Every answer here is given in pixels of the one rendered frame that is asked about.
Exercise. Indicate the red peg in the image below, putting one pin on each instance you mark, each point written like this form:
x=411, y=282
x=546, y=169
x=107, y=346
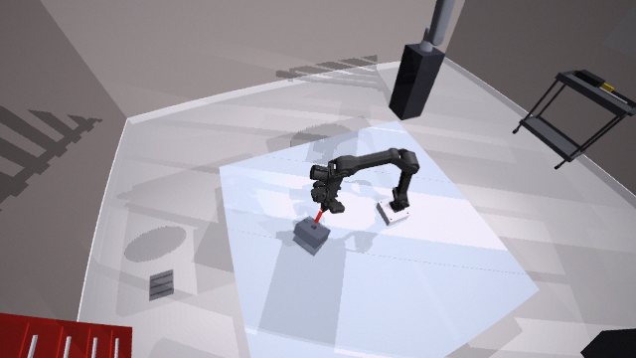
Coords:
x=318, y=216

